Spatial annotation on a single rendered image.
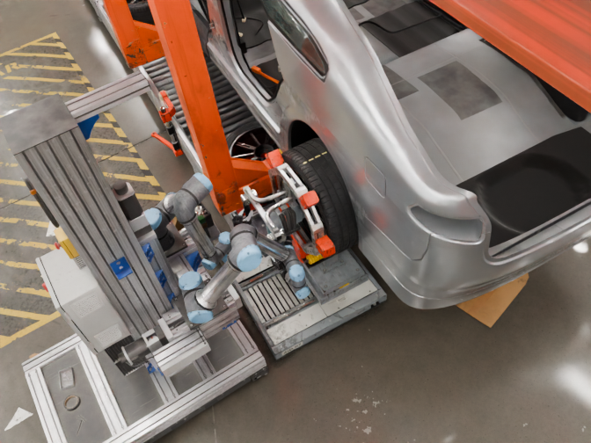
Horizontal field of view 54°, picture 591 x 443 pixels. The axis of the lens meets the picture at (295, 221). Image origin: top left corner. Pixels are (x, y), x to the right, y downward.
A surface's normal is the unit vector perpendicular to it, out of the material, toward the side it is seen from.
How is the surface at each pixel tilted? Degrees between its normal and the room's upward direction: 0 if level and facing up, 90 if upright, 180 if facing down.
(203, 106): 90
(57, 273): 0
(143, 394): 0
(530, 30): 0
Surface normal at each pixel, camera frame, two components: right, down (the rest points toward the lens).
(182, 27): 0.47, 0.65
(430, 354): -0.10, -0.63
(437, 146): 0.08, -0.34
